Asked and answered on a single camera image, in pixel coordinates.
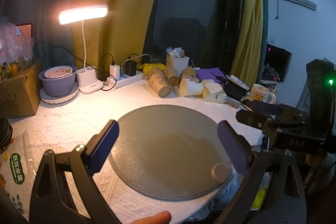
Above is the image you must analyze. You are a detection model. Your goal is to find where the white tissue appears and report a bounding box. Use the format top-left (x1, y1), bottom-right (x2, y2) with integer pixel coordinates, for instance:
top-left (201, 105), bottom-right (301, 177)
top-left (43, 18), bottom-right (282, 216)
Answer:
top-left (203, 79), bottom-right (224, 94)

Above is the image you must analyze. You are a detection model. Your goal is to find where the brown paper cup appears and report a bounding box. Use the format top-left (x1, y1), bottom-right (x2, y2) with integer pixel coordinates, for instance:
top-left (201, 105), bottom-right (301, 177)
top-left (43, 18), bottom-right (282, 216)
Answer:
top-left (181, 67), bottom-right (200, 83)

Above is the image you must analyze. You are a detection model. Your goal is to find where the dark monitor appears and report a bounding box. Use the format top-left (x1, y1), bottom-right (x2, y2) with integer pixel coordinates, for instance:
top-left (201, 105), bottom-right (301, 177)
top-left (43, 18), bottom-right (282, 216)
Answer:
top-left (261, 43), bottom-right (292, 83)

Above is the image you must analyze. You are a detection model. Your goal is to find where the yellow cloth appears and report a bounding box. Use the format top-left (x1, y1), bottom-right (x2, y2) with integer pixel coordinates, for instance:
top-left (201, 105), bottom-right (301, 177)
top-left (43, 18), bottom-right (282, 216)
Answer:
top-left (138, 63), bottom-right (167, 74)

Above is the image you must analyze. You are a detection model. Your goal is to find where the white plate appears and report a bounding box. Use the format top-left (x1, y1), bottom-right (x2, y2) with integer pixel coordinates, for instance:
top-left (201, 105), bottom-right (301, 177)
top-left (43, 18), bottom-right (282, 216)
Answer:
top-left (39, 81), bottom-right (79, 105)

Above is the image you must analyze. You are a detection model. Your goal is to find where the black charger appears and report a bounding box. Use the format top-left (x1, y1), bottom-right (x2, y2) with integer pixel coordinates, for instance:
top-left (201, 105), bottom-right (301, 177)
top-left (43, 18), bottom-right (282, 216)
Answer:
top-left (125, 60), bottom-right (137, 76)

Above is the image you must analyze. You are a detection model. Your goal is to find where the red tablet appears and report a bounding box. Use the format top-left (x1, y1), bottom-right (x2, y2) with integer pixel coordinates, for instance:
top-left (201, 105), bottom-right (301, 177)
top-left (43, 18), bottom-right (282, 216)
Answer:
top-left (15, 23), bottom-right (34, 39)

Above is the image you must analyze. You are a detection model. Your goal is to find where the white power strip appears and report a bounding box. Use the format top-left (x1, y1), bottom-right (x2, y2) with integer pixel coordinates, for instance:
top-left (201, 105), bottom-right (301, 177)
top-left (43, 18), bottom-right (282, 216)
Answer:
top-left (106, 72), bottom-right (144, 89)

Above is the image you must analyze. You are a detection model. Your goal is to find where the white charger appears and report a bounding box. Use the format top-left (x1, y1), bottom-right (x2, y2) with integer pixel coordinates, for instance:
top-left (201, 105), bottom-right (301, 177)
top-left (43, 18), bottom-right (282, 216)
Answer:
top-left (109, 64), bottom-right (121, 81)

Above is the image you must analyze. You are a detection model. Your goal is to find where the black round container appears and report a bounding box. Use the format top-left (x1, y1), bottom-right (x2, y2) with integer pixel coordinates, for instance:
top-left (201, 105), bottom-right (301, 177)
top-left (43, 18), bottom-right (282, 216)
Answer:
top-left (0, 117), bottom-right (13, 153)

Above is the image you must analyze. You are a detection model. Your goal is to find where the purple bowl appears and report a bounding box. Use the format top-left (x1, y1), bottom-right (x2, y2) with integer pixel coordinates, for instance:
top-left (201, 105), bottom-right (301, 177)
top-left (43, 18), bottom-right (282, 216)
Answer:
top-left (39, 65), bottom-right (78, 97)

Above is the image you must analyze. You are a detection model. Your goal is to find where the small brown paper tube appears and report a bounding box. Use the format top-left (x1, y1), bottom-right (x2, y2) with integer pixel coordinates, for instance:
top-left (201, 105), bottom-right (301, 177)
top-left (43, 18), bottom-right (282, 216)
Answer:
top-left (164, 67), bottom-right (179, 86)

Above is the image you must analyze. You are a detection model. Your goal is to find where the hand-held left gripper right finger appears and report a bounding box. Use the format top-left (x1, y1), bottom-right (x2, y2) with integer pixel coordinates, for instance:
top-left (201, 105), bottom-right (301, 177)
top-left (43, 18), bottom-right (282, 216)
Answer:
top-left (212, 120), bottom-right (307, 224)

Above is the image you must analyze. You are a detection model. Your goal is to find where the clear plastic bag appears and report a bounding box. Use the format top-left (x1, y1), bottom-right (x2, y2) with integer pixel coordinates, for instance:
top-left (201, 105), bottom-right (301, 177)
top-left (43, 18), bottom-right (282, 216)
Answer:
top-left (0, 17), bottom-right (36, 81)

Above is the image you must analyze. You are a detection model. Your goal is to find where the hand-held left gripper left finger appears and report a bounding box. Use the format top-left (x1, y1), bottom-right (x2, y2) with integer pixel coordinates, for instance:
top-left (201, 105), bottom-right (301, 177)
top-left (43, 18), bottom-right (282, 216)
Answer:
top-left (29, 119), bottom-right (122, 224)

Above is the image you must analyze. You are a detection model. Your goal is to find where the white cartoon mug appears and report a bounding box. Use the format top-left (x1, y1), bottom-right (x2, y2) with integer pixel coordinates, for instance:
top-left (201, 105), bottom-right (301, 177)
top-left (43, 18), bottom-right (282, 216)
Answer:
top-left (248, 84), bottom-right (277, 106)

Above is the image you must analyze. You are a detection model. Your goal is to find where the white textured tablecloth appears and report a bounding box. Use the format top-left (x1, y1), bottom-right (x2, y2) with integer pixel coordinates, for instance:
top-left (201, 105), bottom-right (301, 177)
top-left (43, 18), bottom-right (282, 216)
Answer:
top-left (7, 80), bottom-right (264, 224)

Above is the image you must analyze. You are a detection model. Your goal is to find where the green label plastic packet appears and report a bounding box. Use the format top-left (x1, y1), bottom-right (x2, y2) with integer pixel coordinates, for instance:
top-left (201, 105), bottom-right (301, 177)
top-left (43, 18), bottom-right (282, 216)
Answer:
top-left (0, 133), bottom-right (36, 216)

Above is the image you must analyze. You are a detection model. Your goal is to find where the purple cloth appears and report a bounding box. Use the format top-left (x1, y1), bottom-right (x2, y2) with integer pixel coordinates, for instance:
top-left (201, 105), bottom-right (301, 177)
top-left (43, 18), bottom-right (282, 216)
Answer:
top-left (196, 67), bottom-right (227, 83)

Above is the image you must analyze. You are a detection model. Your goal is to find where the pale yellow bottle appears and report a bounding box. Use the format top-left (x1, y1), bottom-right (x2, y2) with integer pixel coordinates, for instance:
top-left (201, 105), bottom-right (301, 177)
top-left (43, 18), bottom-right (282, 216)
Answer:
top-left (203, 92), bottom-right (228, 104)

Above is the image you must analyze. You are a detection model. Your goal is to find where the black cable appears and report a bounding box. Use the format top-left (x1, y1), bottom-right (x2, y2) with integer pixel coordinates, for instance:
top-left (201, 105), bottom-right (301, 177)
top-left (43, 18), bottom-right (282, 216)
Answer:
top-left (34, 40), bottom-right (116, 91)

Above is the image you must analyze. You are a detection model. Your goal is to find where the yellow packet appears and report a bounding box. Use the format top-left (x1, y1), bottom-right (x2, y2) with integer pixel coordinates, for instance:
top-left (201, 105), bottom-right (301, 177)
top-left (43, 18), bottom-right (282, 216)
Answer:
top-left (251, 181), bottom-right (269, 210)

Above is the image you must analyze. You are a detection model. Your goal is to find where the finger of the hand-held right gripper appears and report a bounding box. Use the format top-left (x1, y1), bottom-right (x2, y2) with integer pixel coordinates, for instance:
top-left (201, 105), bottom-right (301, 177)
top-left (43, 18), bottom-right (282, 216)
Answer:
top-left (235, 110), bottom-right (280, 133)
top-left (241, 99), bottom-right (283, 116)

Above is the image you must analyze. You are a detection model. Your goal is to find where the white desk lamp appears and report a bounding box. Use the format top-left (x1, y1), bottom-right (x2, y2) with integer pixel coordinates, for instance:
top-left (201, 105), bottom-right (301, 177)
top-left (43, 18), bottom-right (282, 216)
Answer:
top-left (58, 4), bottom-right (109, 95)

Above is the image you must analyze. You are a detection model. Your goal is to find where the pink bowl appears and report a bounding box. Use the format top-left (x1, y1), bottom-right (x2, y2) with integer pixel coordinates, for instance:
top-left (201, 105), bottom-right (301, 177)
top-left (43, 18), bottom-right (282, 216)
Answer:
top-left (44, 67), bottom-right (73, 79)

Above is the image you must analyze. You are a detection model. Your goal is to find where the white paper cup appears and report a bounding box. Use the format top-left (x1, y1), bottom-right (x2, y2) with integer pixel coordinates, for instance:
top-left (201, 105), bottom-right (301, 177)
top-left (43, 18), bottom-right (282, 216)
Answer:
top-left (179, 78), bottom-right (204, 97)

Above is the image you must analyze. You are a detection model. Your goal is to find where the person's left hand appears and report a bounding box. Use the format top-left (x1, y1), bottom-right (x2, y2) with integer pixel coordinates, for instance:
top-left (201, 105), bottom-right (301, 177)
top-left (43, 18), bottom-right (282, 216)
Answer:
top-left (130, 211), bottom-right (172, 224)

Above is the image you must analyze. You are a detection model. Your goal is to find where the white tube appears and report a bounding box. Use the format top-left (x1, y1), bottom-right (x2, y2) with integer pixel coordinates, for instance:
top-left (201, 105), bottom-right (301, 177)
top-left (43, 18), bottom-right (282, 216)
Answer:
top-left (229, 75), bottom-right (250, 91)

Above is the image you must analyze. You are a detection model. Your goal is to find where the white woven basket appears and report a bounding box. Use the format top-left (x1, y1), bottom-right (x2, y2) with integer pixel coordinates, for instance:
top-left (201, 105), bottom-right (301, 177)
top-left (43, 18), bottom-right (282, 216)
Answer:
top-left (166, 54), bottom-right (190, 77)

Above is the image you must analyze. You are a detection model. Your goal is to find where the cardboard box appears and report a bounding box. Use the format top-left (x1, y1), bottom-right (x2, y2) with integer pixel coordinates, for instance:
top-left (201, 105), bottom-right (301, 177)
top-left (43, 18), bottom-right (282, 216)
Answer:
top-left (0, 59), bottom-right (42, 119)

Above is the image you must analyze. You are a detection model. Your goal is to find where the round grey mat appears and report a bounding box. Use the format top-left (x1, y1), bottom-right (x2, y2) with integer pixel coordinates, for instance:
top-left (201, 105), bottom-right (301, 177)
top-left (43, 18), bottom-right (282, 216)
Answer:
top-left (110, 105), bottom-right (254, 201)

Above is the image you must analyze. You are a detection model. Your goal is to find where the narrow yellow curtain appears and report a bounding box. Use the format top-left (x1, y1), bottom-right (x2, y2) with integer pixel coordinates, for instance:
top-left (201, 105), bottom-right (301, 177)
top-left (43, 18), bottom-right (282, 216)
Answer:
top-left (230, 0), bottom-right (264, 81)

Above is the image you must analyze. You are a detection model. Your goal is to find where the wide yellow curtain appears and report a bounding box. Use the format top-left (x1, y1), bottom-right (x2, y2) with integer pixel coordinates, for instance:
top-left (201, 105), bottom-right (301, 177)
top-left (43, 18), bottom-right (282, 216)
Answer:
top-left (71, 0), bottom-right (170, 77)

